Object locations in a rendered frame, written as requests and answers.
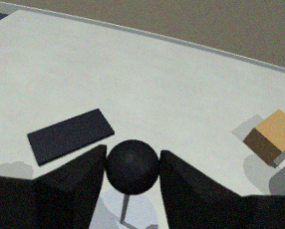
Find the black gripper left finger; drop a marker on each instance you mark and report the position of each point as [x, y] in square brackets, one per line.
[64, 198]

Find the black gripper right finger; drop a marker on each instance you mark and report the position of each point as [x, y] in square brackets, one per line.
[194, 201]

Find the tan rectangular block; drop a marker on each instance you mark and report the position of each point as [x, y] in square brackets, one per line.
[268, 138]

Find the dark grey flat rectangular slab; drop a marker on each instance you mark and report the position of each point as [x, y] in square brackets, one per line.
[72, 134]

